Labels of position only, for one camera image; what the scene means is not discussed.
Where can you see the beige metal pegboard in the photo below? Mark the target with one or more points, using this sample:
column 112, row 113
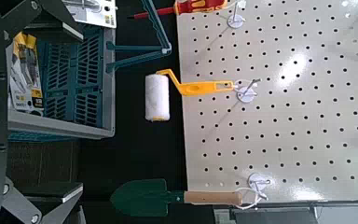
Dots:
column 292, row 140

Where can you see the yellow pliers in packaging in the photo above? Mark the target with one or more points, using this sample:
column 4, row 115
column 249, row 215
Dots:
column 24, row 68

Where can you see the red yellow screwdriver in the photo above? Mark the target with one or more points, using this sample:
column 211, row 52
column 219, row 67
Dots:
column 199, row 6

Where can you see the black panel under pegboard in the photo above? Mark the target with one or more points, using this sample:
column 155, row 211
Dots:
column 174, row 149

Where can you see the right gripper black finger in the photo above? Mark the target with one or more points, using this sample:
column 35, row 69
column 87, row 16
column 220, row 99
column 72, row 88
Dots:
column 49, row 193
column 52, row 21

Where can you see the grey blue plastic crate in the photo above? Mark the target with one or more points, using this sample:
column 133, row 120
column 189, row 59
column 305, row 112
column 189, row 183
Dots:
column 108, row 93

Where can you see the white pegboard hook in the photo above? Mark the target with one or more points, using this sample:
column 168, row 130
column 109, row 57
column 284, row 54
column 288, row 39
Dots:
column 245, row 96
column 256, row 180
column 235, row 21

